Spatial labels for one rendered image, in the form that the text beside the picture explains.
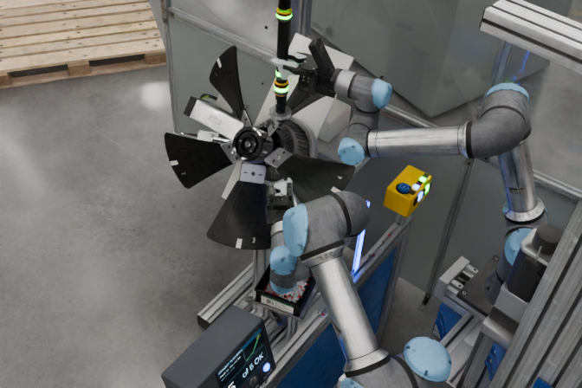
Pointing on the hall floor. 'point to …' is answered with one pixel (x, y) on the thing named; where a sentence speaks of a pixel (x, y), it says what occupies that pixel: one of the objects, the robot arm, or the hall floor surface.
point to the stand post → (261, 258)
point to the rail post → (391, 288)
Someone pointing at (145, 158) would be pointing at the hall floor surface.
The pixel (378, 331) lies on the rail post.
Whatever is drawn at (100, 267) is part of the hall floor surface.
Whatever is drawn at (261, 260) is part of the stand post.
